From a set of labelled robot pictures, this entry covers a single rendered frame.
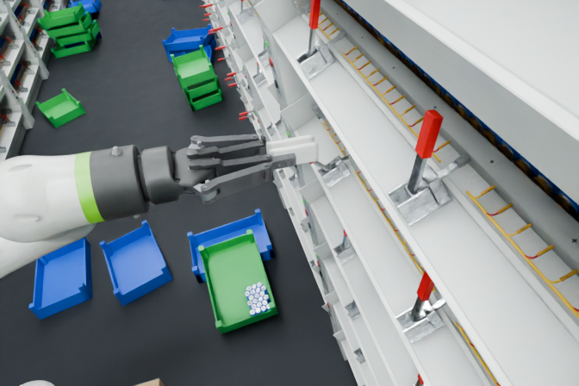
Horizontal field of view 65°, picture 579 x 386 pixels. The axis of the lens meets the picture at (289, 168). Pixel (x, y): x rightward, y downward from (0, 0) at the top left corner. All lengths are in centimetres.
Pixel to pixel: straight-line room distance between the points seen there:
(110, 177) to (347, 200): 32
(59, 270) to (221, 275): 75
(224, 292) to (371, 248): 112
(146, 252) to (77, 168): 140
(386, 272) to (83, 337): 144
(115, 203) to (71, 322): 137
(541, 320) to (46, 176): 52
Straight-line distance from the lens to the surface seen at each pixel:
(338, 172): 69
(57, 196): 61
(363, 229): 63
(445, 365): 52
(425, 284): 48
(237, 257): 172
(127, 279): 194
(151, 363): 169
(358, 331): 98
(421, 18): 25
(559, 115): 18
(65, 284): 208
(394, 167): 42
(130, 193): 60
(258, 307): 157
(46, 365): 190
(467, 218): 37
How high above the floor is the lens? 135
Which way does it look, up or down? 40 degrees down
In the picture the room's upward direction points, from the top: 14 degrees counter-clockwise
